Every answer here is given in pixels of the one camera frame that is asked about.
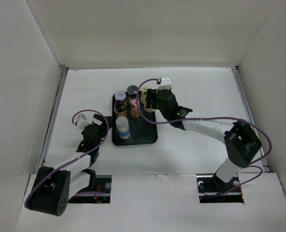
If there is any yellow-cap spice bottle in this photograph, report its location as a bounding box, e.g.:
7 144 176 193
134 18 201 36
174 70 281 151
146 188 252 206
140 86 149 105

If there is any silver-lid blue-label jar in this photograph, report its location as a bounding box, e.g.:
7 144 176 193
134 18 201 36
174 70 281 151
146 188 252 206
116 116 130 140

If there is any black-cap spice bottle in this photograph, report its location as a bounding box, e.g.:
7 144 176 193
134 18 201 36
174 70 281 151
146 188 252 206
114 100 127 117

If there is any pink-cap spice bottle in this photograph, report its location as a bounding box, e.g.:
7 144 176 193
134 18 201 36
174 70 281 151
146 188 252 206
130 100 140 118

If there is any clear-lid pepper grinder bottle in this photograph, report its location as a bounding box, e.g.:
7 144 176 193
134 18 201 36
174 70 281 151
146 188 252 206
126 85 139 103

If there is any red-label white-lid jar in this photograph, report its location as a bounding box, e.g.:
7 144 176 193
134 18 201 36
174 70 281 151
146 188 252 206
114 91 127 102

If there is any black-knob grinder bottle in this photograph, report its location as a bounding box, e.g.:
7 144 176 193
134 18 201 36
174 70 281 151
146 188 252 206
144 103 154 113

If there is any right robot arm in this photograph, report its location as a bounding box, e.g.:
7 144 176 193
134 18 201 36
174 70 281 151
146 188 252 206
146 89 262 192

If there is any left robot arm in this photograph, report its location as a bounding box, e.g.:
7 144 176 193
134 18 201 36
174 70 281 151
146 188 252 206
24 112 113 216

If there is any black rectangular tray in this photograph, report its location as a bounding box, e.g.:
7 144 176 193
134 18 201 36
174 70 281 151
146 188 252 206
111 93 158 146

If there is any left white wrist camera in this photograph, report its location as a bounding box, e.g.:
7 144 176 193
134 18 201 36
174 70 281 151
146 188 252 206
74 114 91 131

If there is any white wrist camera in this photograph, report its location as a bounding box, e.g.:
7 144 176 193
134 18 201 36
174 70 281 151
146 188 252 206
74 114 91 131
157 75 172 91

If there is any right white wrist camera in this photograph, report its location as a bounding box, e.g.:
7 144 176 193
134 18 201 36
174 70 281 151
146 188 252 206
157 75 172 91

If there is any left metal side rail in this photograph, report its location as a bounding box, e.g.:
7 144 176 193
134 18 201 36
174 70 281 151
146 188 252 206
35 65 69 172

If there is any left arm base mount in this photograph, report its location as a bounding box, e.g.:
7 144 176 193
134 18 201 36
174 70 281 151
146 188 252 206
68 169 112 204

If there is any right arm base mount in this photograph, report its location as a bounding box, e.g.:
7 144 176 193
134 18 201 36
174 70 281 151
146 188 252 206
196 174 244 203

